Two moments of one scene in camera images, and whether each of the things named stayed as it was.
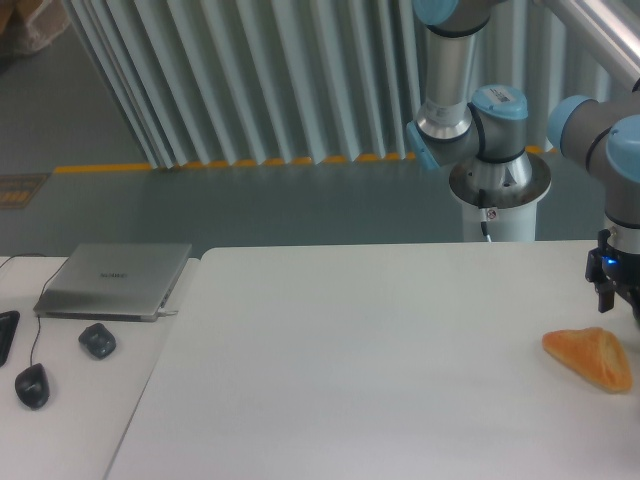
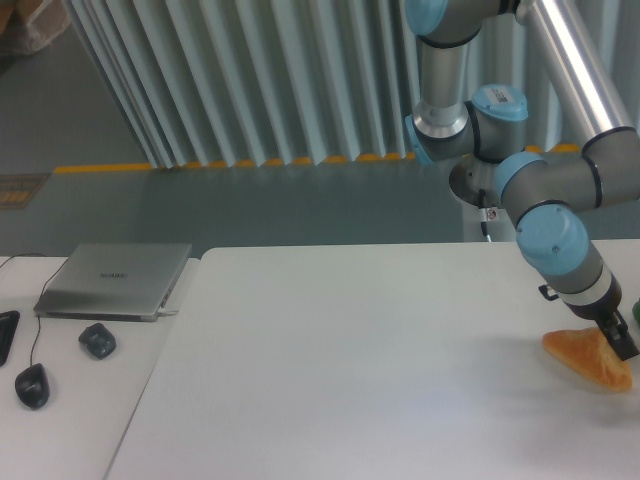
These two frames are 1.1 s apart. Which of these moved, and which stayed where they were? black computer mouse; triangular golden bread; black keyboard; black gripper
Moved: black gripper
Stayed: triangular golden bread; black keyboard; black computer mouse
